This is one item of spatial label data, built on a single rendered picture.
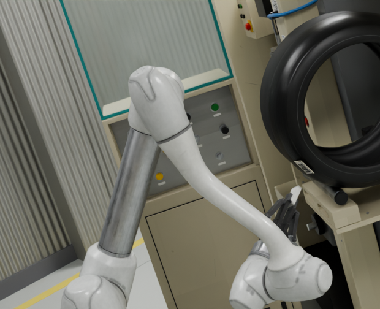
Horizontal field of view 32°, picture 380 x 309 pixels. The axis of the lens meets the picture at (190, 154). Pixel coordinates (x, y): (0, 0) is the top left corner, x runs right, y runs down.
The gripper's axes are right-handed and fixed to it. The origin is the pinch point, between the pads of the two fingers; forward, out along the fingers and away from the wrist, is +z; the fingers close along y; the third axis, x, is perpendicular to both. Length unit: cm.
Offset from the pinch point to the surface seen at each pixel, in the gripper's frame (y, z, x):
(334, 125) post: 12, 51, -15
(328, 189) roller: 13.8, 17.0, -5.5
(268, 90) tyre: -23.2, 26.0, -0.4
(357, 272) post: 60, 26, -38
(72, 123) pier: -42, 130, -254
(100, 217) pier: 17, 101, -279
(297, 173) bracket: 13.0, 33.2, -28.0
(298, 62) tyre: -24.7, 28.0, 14.5
